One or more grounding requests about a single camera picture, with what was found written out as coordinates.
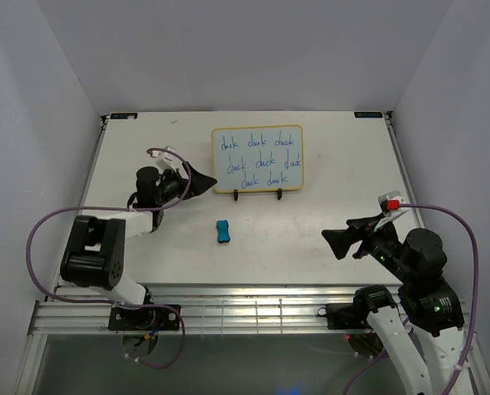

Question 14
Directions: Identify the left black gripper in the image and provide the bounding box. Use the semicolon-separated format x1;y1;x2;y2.
156;161;217;206

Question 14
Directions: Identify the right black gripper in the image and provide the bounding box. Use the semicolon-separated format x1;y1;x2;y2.
320;211;414;282

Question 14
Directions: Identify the blue bone-shaped eraser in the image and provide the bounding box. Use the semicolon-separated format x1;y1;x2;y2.
216;220;231;244

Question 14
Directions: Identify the yellow framed whiteboard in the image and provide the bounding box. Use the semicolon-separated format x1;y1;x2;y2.
211;124;305;193

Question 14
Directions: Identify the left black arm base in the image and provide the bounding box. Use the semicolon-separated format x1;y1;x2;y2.
107;303;183;359

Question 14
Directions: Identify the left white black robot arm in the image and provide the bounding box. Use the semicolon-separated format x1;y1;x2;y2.
60;162;217;329

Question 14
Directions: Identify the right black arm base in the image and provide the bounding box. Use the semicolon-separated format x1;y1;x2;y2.
316;304;384;358

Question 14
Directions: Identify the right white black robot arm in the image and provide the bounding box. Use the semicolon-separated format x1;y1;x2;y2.
321;214;473;394

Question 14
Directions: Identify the left blue table label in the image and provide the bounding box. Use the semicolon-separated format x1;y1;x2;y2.
110;113;138;120

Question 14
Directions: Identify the blue table label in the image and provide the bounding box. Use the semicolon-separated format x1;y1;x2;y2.
353;111;384;119
110;113;138;120

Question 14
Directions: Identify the right blue table label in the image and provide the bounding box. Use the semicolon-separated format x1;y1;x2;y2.
353;111;384;119

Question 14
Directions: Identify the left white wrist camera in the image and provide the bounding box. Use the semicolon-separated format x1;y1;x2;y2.
152;146;182;172

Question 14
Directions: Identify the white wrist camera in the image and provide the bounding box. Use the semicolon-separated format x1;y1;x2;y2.
152;146;182;172
373;191;409;231

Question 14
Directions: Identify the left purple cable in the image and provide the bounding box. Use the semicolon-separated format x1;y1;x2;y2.
26;147;194;369

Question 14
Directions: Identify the purple cable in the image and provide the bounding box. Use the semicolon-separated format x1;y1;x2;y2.
343;201;479;395
26;147;194;369

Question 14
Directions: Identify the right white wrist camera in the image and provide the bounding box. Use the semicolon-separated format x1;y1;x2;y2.
373;191;409;231

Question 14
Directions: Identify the black wire whiteboard stand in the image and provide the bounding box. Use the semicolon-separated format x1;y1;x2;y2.
231;188;283;202

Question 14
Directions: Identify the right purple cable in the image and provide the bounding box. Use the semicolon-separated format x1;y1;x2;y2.
343;201;479;395

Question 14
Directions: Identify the aluminium rail frame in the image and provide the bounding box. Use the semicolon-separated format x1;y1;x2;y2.
16;110;490;395

